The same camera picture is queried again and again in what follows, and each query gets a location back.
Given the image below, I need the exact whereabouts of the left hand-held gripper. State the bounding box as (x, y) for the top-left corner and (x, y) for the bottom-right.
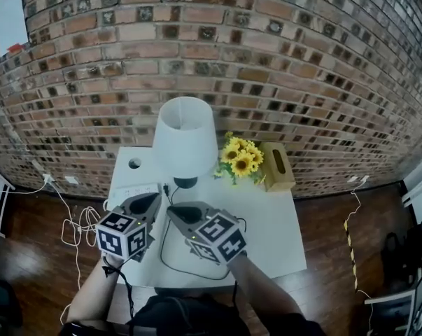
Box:
(94, 191), (162, 263)

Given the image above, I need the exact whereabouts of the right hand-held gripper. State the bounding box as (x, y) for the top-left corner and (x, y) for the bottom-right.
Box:
(166, 201), (249, 266)

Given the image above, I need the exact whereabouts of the white power strip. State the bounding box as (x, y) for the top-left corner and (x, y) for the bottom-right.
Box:
(111, 183), (162, 202)

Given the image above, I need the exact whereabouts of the black lamp power cable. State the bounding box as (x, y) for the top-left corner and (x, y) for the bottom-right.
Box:
(160, 183), (248, 281)

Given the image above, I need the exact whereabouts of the white shade lamp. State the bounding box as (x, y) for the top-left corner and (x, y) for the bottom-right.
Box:
(151, 96), (219, 190)

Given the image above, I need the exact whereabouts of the person's left forearm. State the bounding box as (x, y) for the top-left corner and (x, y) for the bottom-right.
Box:
(66, 253), (127, 328)

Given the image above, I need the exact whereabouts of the person's right forearm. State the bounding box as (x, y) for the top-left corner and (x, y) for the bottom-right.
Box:
(227, 252), (304, 320)

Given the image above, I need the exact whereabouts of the yellow sunflower bouquet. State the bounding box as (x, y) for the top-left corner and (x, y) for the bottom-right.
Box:
(213, 131), (267, 186)

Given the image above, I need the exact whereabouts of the wooden tissue box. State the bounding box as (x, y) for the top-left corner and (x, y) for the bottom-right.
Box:
(259, 141), (297, 193)

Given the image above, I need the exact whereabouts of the person's black clothing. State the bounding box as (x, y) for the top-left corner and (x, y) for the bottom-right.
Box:
(58, 288), (328, 336)

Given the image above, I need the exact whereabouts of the yellow black striped tape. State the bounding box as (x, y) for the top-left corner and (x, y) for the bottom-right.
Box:
(343, 220), (360, 289)

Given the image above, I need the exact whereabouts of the black office chair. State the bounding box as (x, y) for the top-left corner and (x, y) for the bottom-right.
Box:
(0, 274), (23, 336)

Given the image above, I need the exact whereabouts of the black bag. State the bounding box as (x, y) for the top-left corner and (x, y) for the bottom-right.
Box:
(381, 220), (422, 293)

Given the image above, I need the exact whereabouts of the black and white desk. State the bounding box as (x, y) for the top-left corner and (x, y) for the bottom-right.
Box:
(363, 285), (422, 336)

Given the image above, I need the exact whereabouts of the white cabinet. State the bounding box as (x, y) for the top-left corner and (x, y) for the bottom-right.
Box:
(401, 159), (422, 223)

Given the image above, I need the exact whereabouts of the black wrist strap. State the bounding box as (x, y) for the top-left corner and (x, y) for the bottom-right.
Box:
(101, 255), (125, 279)

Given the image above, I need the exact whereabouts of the white power strip cable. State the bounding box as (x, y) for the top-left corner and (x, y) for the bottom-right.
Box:
(61, 199), (110, 248)

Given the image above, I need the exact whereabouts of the long white floor cable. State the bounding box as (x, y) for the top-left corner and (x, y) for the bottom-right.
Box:
(48, 180), (82, 325)

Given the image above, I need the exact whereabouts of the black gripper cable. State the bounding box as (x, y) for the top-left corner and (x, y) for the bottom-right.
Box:
(116, 269), (136, 323)

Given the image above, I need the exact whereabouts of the thin white floor cable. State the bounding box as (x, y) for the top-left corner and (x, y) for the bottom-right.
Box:
(343, 182), (376, 334)

